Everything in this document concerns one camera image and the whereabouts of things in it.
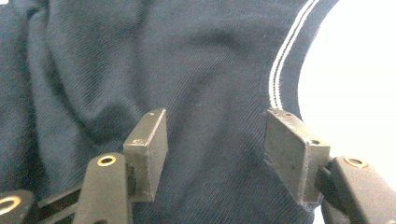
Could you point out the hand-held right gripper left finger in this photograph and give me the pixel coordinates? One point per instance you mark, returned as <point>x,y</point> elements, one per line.
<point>146,161</point>

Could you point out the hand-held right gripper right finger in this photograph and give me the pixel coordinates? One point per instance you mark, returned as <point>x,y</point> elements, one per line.
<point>289,155</point>

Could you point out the dark navy knit vest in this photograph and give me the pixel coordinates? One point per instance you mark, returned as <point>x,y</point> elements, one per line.
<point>186,62</point>

